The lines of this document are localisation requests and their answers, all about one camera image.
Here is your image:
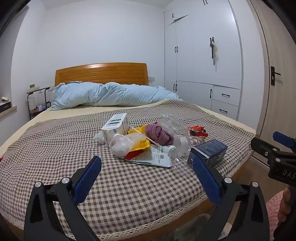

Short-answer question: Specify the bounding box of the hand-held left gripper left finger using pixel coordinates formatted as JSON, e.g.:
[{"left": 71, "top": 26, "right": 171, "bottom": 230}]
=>
[{"left": 24, "top": 156, "right": 102, "bottom": 241}]

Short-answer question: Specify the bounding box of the small crumpled white plastic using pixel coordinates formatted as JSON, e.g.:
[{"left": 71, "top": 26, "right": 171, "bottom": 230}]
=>
[{"left": 93, "top": 130, "right": 109, "bottom": 146}]

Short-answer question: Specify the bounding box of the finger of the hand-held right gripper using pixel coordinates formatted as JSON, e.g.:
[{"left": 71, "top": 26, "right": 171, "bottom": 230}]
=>
[
  {"left": 273, "top": 131, "right": 296, "bottom": 149},
  {"left": 250, "top": 137, "right": 281, "bottom": 163}
]

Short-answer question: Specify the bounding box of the clear plastic clamshell container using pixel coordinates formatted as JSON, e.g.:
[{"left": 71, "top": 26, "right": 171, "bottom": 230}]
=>
[{"left": 159, "top": 113, "right": 188, "bottom": 139}]

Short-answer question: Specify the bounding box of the white printed pouch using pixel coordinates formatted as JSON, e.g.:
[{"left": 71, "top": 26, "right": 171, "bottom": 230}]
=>
[{"left": 126, "top": 144, "right": 173, "bottom": 168}]

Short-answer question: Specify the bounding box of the pale hanging bag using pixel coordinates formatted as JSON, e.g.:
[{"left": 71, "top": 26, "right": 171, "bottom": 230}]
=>
[{"left": 209, "top": 37, "right": 219, "bottom": 70}]

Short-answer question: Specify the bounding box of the dark blue box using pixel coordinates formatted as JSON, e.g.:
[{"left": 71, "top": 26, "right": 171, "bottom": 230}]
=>
[{"left": 187, "top": 139, "right": 228, "bottom": 168}]

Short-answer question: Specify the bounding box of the person's right hand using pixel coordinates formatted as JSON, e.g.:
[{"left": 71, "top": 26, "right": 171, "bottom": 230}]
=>
[{"left": 277, "top": 185, "right": 296, "bottom": 229}]

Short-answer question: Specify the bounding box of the brown checkered blanket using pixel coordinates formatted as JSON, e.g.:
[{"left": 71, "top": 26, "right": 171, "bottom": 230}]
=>
[{"left": 0, "top": 100, "right": 255, "bottom": 234}]

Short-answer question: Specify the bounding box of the black metal bedside table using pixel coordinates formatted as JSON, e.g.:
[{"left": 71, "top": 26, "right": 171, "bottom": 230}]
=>
[{"left": 26, "top": 87, "right": 53, "bottom": 117}]

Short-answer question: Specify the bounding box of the yellow snack bag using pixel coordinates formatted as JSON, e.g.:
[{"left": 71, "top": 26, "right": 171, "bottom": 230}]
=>
[{"left": 128, "top": 124, "right": 151, "bottom": 151}]

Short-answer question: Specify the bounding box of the light wooden door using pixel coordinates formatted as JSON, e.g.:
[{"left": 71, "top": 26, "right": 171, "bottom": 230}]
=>
[{"left": 248, "top": 0, "right": 296, "bottom": 163}]

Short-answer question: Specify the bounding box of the white plastic bag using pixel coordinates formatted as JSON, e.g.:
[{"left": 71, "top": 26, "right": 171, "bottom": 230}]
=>
[{"left": 109, "top": 134, "right": 135, "bottom": 156}]

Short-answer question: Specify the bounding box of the small red wrapper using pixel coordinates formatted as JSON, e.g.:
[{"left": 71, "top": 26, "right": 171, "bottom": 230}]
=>
[{"left": 125, "top": 150, "right": 139, "bottom": 161}]

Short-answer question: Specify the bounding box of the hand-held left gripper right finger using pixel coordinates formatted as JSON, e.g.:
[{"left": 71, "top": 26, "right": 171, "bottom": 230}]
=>
[{"left": 192, "top": 155, "right": 271, "bottom": 241}]

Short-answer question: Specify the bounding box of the mauve towel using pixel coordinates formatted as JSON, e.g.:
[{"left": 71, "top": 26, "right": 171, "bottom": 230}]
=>
[{"left": 145, "top": 124, "right": 174, "bottom": 146}]

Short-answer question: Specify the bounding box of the black door handle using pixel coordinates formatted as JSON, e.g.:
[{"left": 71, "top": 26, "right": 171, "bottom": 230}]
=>
[{"left": 270, "top": 66, "right": 281, "bottom": 87}]

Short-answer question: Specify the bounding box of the white wardrobe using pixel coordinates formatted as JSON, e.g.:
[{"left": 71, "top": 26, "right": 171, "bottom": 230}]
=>
[{"left": 164, "top": 0, "right": 243, "bottom": 121}]

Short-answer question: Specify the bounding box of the red snack bag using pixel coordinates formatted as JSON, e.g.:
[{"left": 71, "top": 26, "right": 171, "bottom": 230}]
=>
[{"left": 187, "top": 125, "right": 208, "bottom": 138}]

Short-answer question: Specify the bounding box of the wooden bed with checkered cover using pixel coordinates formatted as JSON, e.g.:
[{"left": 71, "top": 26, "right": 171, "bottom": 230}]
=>
[{"left": 0, "top": 62, "right": 257, "bottom": 241}]

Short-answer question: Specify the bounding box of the white printed carton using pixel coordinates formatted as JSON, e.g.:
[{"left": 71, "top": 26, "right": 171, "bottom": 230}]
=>
[{"left": 102, "top": 113, "right": 130, "bottom": 146}]

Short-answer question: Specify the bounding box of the clear plastic bottle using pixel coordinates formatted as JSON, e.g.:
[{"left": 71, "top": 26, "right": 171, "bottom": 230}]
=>
[{"left": 170, "top": 136, "right": 205, "bottom": 159}]

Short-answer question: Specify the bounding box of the light blue duvet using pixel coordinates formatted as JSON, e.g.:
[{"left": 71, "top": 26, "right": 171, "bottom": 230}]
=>
[{"left": 50, "top": 82, "right": 183, "bottom": 110}]

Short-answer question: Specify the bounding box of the pale plastic straw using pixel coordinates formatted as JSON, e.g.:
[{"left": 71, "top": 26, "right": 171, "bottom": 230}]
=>
[{"left": 131, "top": 127, "right": 163, "bottom": 147}]

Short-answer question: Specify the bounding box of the pink fluffy pajamas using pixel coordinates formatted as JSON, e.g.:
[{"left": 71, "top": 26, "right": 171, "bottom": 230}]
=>
[{"left": 265, "top": 192, "right": 286, "bottom": 224}]

